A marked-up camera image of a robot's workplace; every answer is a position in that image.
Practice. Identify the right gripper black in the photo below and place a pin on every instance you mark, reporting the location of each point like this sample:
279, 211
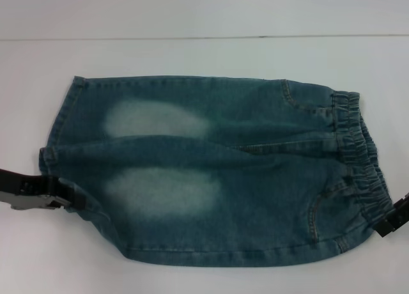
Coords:
404, 207

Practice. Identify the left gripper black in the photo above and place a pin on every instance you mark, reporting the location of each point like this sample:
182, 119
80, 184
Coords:
16, 185

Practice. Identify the blue denim shorts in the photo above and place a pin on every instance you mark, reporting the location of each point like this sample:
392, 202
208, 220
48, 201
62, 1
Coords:
204, 166

